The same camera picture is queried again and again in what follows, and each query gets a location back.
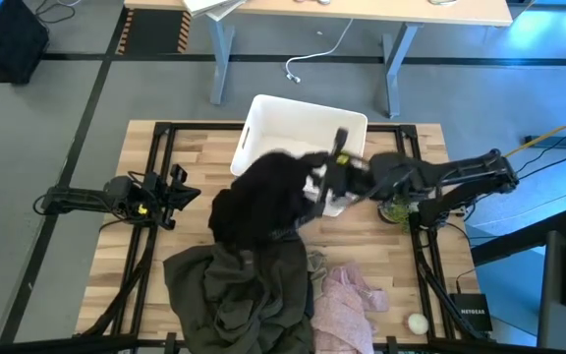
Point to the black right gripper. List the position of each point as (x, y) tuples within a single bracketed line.
[(342, 177)]

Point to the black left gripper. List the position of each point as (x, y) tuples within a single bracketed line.
[(157, 196)]

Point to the black fuzzy garment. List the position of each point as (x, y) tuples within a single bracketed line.
[(263, 196)]

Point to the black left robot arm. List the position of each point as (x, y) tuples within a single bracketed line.
[(81, 199)]

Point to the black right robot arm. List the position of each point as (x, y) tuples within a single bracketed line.
[(460, 172)]

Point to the white plastic bin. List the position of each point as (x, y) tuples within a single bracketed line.
[(293, 123)]

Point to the small green potted plant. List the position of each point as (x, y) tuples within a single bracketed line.
[(397, 212)]

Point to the small olive cloth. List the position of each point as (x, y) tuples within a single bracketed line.
[(316, 268)]

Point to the grey desk leg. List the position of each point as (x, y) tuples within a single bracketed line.
[(394, 74), (220, 59)]

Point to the dark green garment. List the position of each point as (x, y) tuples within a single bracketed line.
[(243, 300)]

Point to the pink knit garment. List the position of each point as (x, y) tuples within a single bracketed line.
[(342, 314)]

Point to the black striped floor mat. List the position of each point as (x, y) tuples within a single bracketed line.
[(155, 29)]

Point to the light wooden desk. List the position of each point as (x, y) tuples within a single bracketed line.
[(361, 9)]

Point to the white ball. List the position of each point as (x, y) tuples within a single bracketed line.
[(418, 324)]

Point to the white papers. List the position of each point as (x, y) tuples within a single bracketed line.
[(209, 6)]

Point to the black equipment case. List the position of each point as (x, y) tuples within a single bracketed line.
[(8, 44)]

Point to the black aluminium table frame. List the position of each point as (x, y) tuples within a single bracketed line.
[(162, 147)]

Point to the black Netgear network switch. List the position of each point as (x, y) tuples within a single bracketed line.
[(472, 312)]

